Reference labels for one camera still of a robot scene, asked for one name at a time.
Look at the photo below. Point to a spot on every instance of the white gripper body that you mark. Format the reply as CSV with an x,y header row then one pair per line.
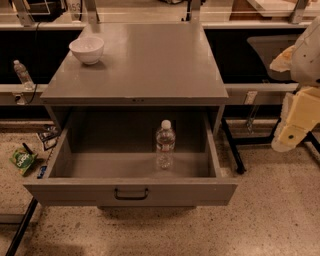
x,y
307,60

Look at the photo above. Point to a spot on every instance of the black drawer handle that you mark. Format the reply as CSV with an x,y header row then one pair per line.
x,y
122,195

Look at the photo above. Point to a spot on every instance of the green snack packet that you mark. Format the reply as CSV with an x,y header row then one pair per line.
x,y
22,160

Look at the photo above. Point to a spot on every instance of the grey open top drawer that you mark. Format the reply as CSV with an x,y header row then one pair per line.
x,y
100,151

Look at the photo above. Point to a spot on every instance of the dark crumpled wrapper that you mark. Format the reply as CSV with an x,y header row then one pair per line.
x,y
48,137

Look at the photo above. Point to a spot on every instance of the clear plastic water bottle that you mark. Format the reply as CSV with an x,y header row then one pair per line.
x,y
165,145

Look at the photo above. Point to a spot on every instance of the dark chair seat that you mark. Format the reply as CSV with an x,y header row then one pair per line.
x,y
269,47

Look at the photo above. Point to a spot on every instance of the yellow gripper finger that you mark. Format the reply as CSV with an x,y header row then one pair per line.
x,y
287,138

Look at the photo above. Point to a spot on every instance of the black marker pen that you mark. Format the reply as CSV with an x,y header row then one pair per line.
x,y
27,148

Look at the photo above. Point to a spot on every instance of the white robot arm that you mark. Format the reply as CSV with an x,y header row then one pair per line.
x,y
302,60

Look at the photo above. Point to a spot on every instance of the white ceramic bowl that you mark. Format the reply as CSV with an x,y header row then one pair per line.
x,y
87,50

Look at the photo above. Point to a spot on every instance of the small blue packet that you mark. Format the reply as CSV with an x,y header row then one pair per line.
x,y
41,172

